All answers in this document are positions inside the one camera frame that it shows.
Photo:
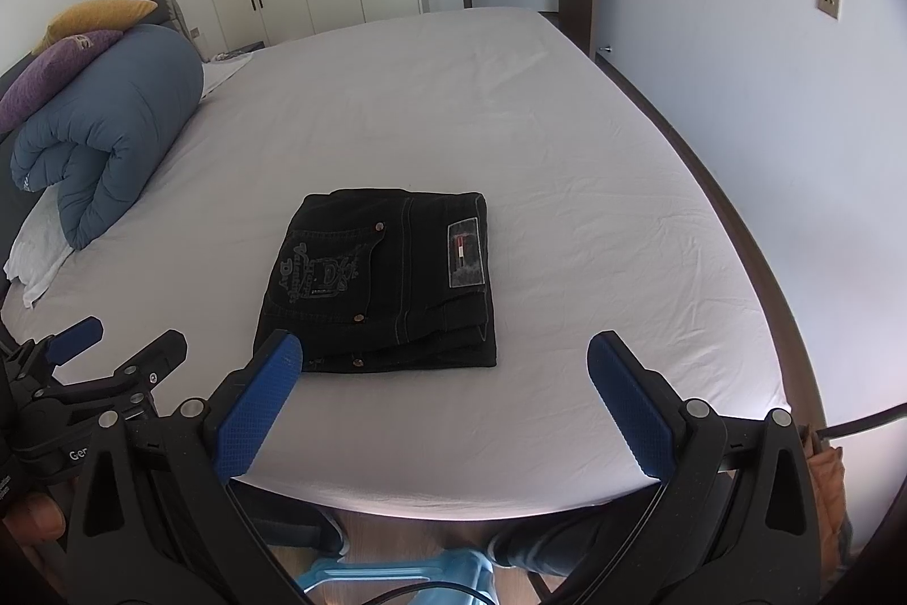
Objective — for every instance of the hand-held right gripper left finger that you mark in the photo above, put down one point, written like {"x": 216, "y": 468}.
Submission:
{"x": 259, "y": 406}

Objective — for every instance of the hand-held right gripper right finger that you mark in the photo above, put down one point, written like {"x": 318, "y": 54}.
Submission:
{"x": 630, "y": 406}

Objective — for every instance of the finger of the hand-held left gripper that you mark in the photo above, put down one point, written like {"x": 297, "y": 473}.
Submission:
{"x": 74, "y": 339}
{"x": 152, "y": 357}

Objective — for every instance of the black denim pants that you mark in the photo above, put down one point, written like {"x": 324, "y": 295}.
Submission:
{"x": 382, "y": 279}

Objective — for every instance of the person's left hand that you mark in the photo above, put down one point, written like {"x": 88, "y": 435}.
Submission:
{"x": 32, "y": 523}

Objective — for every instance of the white crumpled cloth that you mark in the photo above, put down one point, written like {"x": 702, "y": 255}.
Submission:
{"x": 35, "y": 258}

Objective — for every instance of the person's left leg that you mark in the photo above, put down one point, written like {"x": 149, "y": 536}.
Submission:
{"x": 297, "y": 527}

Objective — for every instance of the person's leg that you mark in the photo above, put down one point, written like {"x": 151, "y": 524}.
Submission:
{"x": 297, "y": 527}
{"x": 567, "y": 545}

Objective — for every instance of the person's right leg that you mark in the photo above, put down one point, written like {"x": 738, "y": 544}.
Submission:
{"x": 567, "y": 545}

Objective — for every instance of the orange bag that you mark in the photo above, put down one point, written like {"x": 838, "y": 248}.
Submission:
{"x": 825, "y": 477}

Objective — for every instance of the light blue plastic stool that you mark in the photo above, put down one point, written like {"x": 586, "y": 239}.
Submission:
{"x": 397, "y": 573}

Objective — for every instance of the rolled blue quilt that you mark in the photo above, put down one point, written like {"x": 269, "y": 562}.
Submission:
{"x": 120, "y": 116}

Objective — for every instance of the purple pillow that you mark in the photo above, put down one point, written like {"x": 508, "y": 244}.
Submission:
{"x": 49, "y": 73}

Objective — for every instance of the white pillow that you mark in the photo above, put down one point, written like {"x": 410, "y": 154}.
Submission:
{"x": 223, "y": 75}

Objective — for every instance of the bed with white sheet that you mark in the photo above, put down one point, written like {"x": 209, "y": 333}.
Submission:
{"x": 496, "y": 116}

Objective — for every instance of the yellow pillow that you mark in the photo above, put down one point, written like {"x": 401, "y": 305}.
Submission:
{"x": 99, "y": 17}

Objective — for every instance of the dark wooden bed frame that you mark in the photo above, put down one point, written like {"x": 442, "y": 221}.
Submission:
{"x": 793, "y": 364}

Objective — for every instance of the brass wall switch plate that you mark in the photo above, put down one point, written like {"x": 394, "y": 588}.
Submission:
{"x": 829, "y": 2}

